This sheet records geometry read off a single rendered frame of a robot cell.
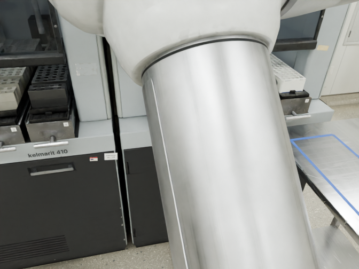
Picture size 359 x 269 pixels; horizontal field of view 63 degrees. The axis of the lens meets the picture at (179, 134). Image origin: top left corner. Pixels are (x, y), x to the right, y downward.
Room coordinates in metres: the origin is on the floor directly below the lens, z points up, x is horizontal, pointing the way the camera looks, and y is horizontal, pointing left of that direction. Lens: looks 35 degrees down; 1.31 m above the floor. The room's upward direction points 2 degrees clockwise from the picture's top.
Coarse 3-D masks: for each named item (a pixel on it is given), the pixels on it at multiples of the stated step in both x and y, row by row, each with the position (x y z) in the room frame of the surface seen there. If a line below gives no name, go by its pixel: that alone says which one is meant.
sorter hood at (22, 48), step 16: (0, 0) 0.83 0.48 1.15; (16, 0) 0.84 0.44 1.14; (32, 0) 0.85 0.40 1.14; (48, 0) 0.85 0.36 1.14; (0, 16) 0.83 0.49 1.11; (16, 16) 0.83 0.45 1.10; (32, 16) 0.84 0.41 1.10; (48, 16) 0.85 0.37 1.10; (0, 32) 0.82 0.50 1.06; (16, 32) 0.83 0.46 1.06; (32, 32) 0.84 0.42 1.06; (48, 32) 0.85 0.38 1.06; (0, 48) 0.82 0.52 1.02; (16, 48) 0.83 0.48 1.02; (32, 48) 0.84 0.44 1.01; (48, 48) 0.85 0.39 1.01; (0, 64) 0.81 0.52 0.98; (16, 64) 0.82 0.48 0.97; (32, 64) 0.83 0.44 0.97; (48, 64) 0.84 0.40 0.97; (64, 64) 0.85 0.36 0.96
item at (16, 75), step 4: (0, 76) 0.93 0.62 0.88; (4, 76) 0.93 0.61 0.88; (8, 76) 0.94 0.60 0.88; (12, 76) 0.94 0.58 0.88; (16, 76) 0.94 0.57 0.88; (20, 76) 0.95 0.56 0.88; (24, 76) 0.97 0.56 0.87; (24, 80) 0.95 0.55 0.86; (24, 84) 0.95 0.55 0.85; (24, 88) 0.95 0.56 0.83
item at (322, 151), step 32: (288, 128) 0.75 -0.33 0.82; (320, 128) 0.76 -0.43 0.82; (352, 128) 0.76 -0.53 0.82; (320, 160) 0.60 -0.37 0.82; (352, 160) 0.61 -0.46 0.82; (320, 192) 0.49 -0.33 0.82; (352, 192) 0.49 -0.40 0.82; (352, 224) 0.40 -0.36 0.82; (320, 256) 0.68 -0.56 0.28; (352, 256) 0.68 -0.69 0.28
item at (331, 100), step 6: (324, 96) 2.42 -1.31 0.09; (330, 96) 2.44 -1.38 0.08; (336, 96) 2.46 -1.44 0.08; (342, 96) 2.48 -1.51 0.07; (348, 96) 2.49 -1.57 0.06; (354, 96) 2.51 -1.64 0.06; (330, 102) 2.44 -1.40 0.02; (336, 102) 2.46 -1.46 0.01; (342, 102) 2.47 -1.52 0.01; (348, 102) 2.48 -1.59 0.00; (354, 102) 2.49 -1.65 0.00
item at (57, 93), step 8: (40, 88) 0.85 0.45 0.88; (48, 88) 0.85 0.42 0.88; (56, 88) 0.85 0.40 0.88; (64, 88) 0.86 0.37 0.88; (32, 96) 0.83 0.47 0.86; (40, 96) 0.83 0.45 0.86; (48, 96) 0.84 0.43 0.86; (56, 96) 0.85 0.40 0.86; (64, 96) 0.85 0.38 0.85; (32, 104) 0.83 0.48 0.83; (40, 104) 0.83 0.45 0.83; (48, 104) 0.84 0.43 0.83; (56, 104) 0.84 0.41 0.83; (64, 104) 0.85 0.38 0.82
